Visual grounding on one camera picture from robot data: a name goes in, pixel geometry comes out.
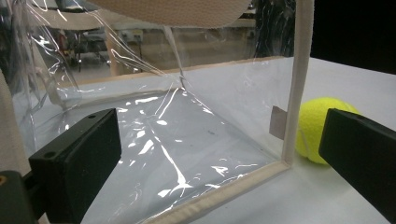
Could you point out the yellow tennis ball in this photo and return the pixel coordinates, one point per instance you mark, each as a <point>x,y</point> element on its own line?
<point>313,124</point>

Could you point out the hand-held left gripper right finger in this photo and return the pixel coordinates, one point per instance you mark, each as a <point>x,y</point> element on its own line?
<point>361,146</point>

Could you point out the clear plastic bag beige trim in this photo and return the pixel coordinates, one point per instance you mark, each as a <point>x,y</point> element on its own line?
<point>193,124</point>

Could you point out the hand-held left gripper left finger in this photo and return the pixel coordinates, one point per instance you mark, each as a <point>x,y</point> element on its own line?
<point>79,155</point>

